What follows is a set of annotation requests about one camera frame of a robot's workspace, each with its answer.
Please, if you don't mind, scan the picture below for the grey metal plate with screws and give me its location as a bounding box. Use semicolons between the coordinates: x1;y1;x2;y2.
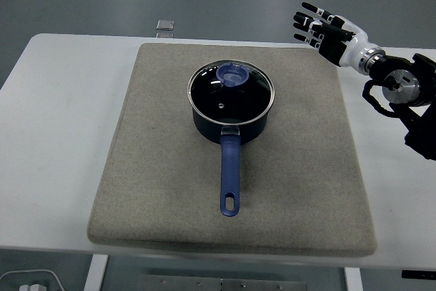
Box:
138;273;309;291

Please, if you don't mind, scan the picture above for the white table leg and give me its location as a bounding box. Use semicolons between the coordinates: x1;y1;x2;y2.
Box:
83;254;109;291
343;266;364;291

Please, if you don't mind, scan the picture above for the black flat bar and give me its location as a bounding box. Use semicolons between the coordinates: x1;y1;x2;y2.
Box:
401;269;436;279

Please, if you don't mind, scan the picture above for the beige fabric mat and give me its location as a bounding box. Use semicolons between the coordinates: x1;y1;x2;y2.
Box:
87;42;378;258

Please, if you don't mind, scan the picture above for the glass pot lid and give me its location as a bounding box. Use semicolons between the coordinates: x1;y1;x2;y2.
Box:
186;59;275;125

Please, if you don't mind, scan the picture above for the white cable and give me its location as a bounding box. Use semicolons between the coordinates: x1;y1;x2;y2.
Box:
0;269;65;291

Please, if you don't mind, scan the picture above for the dark pot with blue handle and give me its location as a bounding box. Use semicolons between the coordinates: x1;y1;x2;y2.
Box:
190;99;273;217

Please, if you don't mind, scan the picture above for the robot hand, white shell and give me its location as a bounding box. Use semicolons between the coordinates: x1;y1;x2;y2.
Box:
292;1;378;69

